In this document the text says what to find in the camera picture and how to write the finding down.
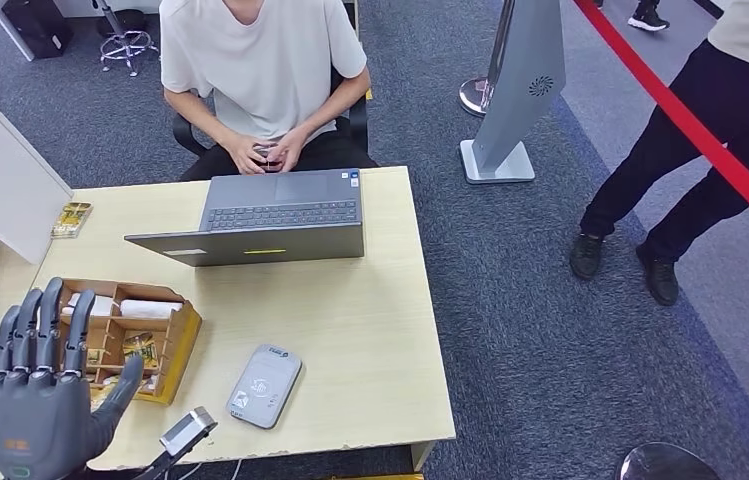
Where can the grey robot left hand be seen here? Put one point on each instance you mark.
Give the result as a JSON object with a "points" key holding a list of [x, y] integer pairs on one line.
{"points": [[36, 424]]}

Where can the person's right hand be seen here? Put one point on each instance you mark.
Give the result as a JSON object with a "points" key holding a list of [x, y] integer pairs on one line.
{"points": [[247, 154]]}

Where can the person's left hand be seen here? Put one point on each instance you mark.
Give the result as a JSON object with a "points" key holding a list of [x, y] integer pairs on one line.
{"points": [[293, 149]]}

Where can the white ID card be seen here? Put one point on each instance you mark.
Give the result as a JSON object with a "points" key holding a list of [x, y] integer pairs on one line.
{"points": [[266, 158]]}

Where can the cardboard organizer box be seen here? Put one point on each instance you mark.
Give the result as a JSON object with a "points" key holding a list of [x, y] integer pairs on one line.
{"points": [[178, 344]]}

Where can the person's left forearm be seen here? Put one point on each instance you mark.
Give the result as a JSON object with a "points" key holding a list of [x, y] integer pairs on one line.
{"points": [[341, 102]]}

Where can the person's right forearm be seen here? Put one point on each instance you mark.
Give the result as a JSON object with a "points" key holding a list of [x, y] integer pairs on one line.
{"points": [[202, 119]]}

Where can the person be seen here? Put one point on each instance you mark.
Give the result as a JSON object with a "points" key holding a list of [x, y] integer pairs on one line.
{"points": [[649, 18], [268, 60], [712, 132]]}

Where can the white card sleeve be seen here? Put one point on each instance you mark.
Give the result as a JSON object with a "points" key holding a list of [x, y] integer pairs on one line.
{"points": [[102, 305], [149, 309]]}

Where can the yellow key card stack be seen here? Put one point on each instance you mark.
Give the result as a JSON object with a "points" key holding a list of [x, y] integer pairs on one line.
{"points": [[72, 220]]}

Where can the grey card reader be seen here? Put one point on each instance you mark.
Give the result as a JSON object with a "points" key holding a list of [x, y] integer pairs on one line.
{"points": [[264, 387]]}

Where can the grey laptop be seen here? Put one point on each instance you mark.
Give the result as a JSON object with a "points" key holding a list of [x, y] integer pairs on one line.
{"points": [[278, 199]]}

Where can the black office chair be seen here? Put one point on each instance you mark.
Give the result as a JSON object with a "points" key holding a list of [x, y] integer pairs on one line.
{"points": [[182, 132]]}

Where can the chrome stool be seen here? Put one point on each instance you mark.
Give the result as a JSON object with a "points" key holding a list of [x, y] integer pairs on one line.
{"points": [[106, 13]]}

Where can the grey kiosk stand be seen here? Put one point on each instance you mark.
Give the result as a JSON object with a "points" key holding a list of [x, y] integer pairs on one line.
{"points": [[520, 99]]}

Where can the white cabinet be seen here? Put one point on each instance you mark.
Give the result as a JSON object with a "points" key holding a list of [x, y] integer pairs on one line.
{"points": [[6, 192]]}

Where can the black bag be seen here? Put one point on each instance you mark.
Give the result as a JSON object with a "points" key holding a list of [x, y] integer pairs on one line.
{"points": [[36, 26]]}

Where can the white desk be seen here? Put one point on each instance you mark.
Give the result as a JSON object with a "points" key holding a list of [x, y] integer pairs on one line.
{"points": [[13, 33]]}

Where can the red barrier belt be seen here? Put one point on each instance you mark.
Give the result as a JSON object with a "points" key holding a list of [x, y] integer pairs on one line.
{"points": [[679, 116]]}

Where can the black camera bracket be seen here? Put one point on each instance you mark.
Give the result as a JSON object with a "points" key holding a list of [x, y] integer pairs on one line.
{"points": [[162, 464]]}

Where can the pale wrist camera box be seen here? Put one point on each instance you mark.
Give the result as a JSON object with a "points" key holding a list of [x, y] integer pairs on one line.
{"points": [[185, 430]]}

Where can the chrome stanchion post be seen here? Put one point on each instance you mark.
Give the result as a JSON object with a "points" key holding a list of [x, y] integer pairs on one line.
{"points": [[473, 96]]}

